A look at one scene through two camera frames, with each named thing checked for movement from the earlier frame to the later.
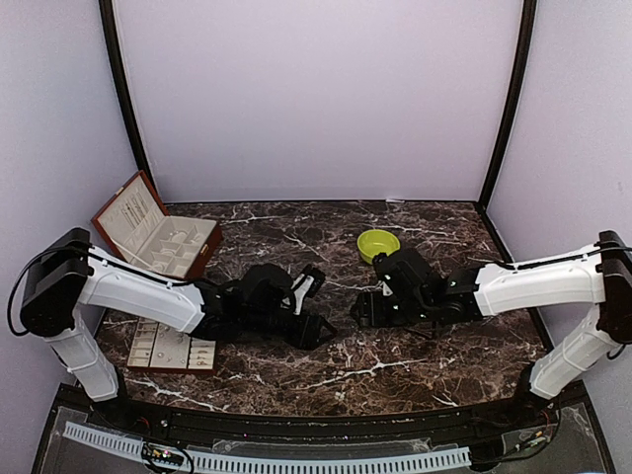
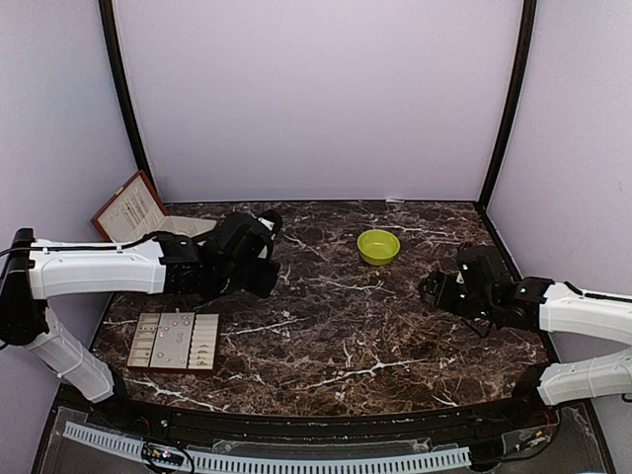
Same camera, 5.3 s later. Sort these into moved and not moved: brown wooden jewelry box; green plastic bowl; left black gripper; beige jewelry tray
Moved: left black gripper
Not moved: brown wooden jewelry box; beige jewelry tray; green plastic bowl
